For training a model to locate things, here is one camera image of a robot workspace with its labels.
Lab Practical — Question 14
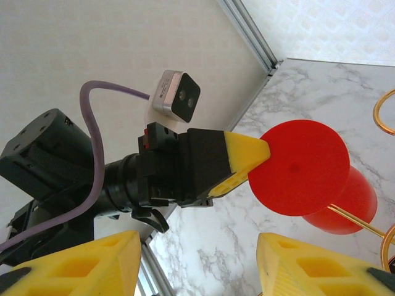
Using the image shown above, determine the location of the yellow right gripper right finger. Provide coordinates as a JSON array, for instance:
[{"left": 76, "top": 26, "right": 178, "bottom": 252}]
[{"left": 257, "top": 232, "right": 395, "bottom": 296}]

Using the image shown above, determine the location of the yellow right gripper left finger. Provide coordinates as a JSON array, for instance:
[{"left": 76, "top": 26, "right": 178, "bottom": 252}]
[{"left": 0, "top": 229, "right": 143, "bottom": 296}]

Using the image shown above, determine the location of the red wine glass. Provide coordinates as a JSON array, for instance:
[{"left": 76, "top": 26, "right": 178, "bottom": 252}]
[{"left": 246, "top": 119, "right": 378, "bottom": 236}]

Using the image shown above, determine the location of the purple camera cable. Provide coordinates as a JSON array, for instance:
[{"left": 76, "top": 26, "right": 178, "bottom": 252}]
[{"left": 0, "top": 80, "right": 151, "bottom": 253}]

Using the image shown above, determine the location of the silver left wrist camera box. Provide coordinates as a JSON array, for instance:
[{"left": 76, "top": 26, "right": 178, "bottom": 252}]
[{"left": 152, "top": 70, "right": 201, "bottom": 123}]

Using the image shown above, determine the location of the aluminium frame rail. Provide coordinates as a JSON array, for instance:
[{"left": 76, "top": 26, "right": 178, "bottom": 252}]
[
  {"left": 215, "top": 0, "right": 285, "bottom": 130},
  {"left": 135, "top": 240, "right": 177, "bottom": 296}
]

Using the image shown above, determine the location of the gold wire wine glass rack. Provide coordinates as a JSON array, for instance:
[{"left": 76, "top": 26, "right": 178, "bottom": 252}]
[{"left": 326, "top": 89, "right": 395, "bottom": 272}]

